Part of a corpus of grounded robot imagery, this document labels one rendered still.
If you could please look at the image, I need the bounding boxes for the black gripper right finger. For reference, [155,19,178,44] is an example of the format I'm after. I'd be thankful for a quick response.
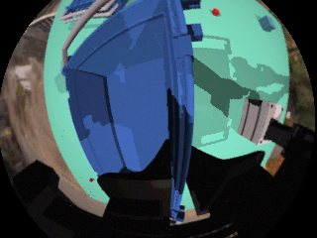
[186,146,265,215]

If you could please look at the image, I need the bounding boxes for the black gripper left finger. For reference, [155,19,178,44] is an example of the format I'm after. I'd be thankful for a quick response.
[96,139,173,217]

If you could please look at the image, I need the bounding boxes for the blue plastic tray with grey wire bars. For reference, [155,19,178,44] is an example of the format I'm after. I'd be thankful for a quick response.
[59,0,119,20]

